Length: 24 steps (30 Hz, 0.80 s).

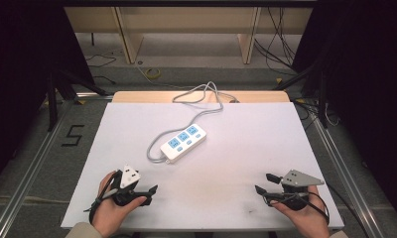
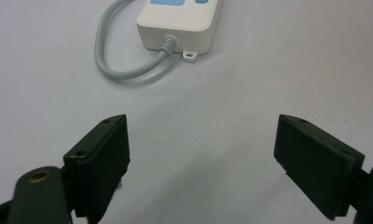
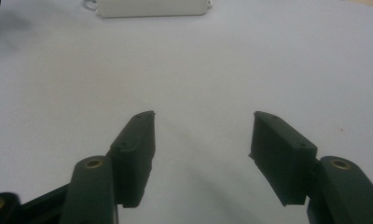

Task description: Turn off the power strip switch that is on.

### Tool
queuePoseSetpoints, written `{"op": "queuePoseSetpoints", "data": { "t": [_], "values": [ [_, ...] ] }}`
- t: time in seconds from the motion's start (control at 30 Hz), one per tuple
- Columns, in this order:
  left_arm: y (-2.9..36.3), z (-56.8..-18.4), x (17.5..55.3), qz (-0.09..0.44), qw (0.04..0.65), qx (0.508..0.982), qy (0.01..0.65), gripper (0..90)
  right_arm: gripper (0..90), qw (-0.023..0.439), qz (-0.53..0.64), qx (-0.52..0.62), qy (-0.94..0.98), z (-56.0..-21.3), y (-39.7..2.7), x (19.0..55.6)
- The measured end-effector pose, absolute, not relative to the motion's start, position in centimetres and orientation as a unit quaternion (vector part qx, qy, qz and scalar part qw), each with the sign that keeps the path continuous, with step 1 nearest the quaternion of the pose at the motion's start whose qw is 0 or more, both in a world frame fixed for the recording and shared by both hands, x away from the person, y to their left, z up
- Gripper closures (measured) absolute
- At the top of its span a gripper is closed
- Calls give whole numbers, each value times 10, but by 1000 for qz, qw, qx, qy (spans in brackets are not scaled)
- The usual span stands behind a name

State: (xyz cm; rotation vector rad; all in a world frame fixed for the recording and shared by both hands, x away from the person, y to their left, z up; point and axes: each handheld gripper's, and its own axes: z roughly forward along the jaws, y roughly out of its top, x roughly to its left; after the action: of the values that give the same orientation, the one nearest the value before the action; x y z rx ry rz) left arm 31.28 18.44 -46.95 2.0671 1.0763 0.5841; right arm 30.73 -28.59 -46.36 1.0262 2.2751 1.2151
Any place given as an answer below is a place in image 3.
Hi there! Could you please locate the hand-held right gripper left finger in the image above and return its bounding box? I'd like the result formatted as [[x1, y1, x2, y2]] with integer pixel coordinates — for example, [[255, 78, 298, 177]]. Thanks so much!
[[59, 110, 157, 224]]

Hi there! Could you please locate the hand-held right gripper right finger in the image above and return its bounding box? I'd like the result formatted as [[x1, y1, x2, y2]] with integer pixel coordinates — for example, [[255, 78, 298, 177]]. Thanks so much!
[[249, 110, 373, 224]]

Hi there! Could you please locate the white plastic box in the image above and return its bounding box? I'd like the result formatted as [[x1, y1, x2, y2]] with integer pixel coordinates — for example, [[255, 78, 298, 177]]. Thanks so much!
[[83, 0, 214, 19]]

